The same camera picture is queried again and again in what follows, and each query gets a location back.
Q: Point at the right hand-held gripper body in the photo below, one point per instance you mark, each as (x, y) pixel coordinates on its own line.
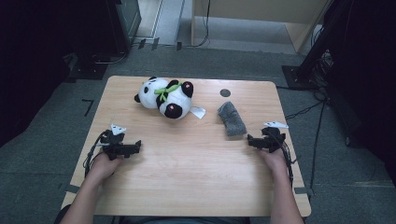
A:
(273, 140)

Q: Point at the panda plush toy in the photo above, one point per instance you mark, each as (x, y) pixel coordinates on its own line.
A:
(149, 93)

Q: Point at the dark round table grommet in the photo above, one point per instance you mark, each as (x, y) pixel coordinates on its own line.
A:
(225, 92)

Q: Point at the black metal stand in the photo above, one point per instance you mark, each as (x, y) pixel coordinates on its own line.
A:
(311, 56)

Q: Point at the black stand base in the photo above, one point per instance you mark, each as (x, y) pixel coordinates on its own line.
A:
(88, 70)

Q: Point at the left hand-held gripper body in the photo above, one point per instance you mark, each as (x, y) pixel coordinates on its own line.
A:
(113, 146)

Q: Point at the black cabinet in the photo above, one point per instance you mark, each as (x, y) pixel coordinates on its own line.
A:
(124, 25)

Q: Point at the light wooden cabinet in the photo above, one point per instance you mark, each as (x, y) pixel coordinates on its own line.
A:
(249, 7)

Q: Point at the person's right hand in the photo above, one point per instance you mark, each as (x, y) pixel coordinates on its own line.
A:
(277, 161)

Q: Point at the person's left hand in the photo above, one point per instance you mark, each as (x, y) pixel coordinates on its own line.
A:
(102, 166)

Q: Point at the grey tape strip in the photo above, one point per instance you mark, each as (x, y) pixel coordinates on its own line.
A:
(302, 190)
(72, 188)

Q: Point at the dark curtain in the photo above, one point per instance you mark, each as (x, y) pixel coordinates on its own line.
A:
(367, 77)
(28, 62)

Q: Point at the grey sock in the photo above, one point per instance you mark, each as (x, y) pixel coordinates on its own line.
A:
(232, 119)

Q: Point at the dark floor tape strip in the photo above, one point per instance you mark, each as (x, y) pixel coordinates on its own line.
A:
(141, 43)

